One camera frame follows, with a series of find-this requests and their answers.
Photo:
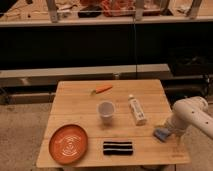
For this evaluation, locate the white plastic bottle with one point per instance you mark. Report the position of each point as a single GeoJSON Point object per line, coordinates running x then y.
{"type": "Point", "coordinates": [137, 111]}

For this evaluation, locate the wooden table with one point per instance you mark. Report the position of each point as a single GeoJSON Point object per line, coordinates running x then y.
{"type": "Point", "coordinates": [74, 104]}

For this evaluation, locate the long wooden bench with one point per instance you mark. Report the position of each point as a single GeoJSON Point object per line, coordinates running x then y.
{"type": "Point", "coordinates": [51, 76]}

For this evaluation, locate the white sponge with blue side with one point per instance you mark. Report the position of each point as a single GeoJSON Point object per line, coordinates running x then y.
{"type": "Point", "coordinates": [161, 133]}

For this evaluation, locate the orange patterned plate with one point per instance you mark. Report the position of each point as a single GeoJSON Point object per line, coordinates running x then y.
{"type": "Point", "coordinates": [68, 144]}

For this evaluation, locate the white ceramic cup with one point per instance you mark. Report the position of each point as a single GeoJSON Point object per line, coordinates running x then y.
{"type": "Point", "coordinates": [106, 110]}

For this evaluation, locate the black white striped cloth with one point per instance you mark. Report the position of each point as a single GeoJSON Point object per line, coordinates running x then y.
{"type": "Point", "coordinates": [117, 148]}

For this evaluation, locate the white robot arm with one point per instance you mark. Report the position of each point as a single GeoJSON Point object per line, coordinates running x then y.
{"type": "Point", "coordinates": [190, 111]}

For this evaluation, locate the orange toy carrot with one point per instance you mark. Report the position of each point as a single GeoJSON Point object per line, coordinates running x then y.
{"type": "Point", "coordinates": [101, 89]}

